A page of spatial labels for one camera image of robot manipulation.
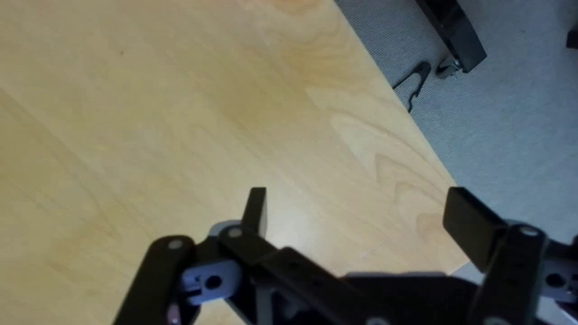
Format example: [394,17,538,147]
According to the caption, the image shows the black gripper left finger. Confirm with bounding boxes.
[112,186,386,325]

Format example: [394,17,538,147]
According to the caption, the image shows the wooden dresser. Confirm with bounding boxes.
[0,0,477,325]

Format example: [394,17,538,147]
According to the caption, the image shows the black floor cable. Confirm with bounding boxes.
[390,60,433,114]

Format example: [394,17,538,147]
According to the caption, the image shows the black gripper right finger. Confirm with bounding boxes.
[442,186,578,325]

